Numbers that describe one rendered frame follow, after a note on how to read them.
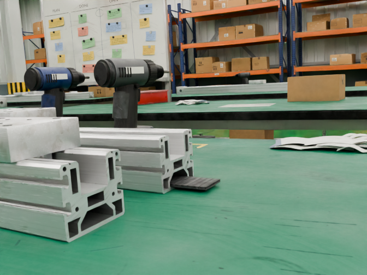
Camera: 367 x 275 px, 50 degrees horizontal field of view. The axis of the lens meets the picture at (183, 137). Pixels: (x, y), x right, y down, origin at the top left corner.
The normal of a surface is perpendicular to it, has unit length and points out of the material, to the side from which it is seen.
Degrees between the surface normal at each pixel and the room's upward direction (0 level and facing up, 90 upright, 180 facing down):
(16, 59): 90
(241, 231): 0
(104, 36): 90
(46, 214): 90
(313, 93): 91
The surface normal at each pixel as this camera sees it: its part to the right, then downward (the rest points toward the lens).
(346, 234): -0.06, -0.99
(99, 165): -0.49, 0.15
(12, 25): 0.89, 0.01
